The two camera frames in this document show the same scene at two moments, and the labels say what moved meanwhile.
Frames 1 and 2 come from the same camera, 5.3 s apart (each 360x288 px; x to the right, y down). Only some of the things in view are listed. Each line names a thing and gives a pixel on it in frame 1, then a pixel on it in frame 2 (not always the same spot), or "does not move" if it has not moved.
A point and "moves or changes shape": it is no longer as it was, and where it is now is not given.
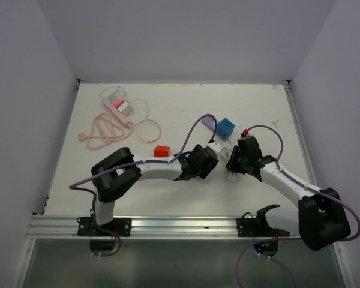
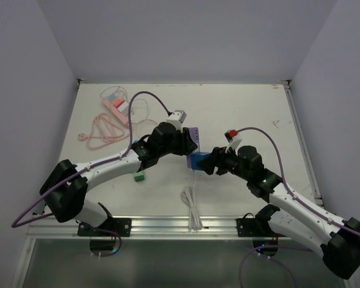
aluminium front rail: (143, 227) does not move
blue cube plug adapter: (225, 128) moves or changes shape
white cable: (231, 176) to (188, 195)
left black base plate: (87, 227) does not move
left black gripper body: (203, 172) to (176, 143)
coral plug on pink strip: (118, 102) does not move
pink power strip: (118, 113) does not move
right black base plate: (251, 227) does not move
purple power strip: (210, 122) to (194, 133)
